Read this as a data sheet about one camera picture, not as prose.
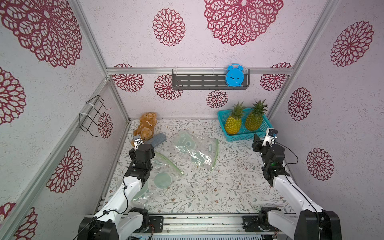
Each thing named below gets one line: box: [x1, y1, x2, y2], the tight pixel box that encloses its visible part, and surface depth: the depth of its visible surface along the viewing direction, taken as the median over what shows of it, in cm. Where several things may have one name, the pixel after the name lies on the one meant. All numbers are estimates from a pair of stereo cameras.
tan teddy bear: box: [131, 112, 158, 147], surface depth 107 cm
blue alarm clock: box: [225, 63, 244, 87], surface depth 90 cm
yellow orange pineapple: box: [225, 101, 247, 135], surface depth 104 cm
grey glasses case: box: [144, 132, 167, 147], surface depth 107 cm
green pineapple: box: [245, 99, 268, 131], surface depth 105 cm
